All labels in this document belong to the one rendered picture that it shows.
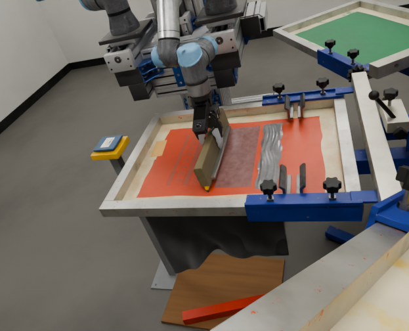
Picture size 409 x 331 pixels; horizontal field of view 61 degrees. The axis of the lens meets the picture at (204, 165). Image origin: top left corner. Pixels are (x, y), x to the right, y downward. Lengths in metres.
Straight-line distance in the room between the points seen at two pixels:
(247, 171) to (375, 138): 0.39
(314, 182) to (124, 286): 1.49
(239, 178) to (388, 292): 0.78
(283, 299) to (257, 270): 1.75
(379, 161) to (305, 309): 0.77
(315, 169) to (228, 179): 0.27
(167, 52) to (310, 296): 1.02
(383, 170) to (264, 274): 1.17
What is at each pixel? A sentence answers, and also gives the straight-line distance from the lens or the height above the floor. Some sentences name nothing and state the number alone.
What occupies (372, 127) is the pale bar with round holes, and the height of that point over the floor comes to 1.04.
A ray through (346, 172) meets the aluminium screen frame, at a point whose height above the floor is 0.99.
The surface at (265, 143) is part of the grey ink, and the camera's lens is 1.26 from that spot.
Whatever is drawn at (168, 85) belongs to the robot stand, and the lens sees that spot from 1.89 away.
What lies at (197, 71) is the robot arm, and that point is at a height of 1.28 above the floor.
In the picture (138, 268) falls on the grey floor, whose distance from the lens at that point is 2.30.
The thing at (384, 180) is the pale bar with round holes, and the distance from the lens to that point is 0.97.
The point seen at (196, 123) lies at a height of 1.14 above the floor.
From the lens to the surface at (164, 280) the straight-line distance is 2.16.
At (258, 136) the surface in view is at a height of 0.95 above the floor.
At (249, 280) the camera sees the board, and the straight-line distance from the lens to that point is 2.01.
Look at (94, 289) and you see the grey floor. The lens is 2.36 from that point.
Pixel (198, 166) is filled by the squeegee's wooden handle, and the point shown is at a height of 1.05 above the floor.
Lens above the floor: 1.69
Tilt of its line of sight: 37 degrees down
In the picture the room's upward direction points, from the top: 17 degrees counter-clockwise
